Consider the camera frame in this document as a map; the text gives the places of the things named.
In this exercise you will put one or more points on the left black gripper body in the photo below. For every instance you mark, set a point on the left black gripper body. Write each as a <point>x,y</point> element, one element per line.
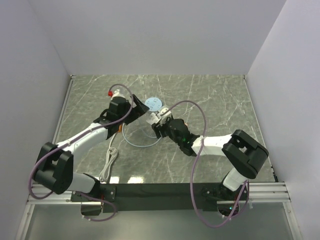
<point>122,117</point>

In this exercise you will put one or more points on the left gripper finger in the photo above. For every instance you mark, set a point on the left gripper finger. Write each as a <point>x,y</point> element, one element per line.
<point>135,113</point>
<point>138,106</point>

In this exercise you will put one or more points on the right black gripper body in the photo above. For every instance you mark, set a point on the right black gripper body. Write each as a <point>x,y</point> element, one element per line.
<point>175,139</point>

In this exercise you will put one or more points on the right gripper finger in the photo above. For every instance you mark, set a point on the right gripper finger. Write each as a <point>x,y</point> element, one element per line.
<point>155,128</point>
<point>163,129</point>

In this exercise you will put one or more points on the white cube plug adapter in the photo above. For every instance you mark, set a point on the white cube plug adapter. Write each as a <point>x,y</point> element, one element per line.
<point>153,118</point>

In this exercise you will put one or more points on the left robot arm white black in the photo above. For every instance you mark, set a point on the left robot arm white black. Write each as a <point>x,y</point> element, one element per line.
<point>54,168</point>

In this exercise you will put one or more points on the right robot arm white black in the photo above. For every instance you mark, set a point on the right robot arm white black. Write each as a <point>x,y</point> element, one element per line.
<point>246,155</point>

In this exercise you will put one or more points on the round blue power socket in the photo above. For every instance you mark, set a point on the round blue power socket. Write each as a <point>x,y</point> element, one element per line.
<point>154,104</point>

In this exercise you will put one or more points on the black base bar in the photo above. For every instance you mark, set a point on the black base bar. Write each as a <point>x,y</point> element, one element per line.
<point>209,197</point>

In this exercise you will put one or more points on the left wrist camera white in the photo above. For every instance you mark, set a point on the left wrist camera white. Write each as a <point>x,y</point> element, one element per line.
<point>116,93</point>

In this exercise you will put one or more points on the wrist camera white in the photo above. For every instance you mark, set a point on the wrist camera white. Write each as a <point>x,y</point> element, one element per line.
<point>116,93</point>
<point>164,115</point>

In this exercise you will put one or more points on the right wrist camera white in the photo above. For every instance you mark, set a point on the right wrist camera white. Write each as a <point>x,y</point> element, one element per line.
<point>164,115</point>

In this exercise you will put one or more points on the aluminium frame rail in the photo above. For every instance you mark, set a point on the aluminium frame rail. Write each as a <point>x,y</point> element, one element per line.
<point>91,207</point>

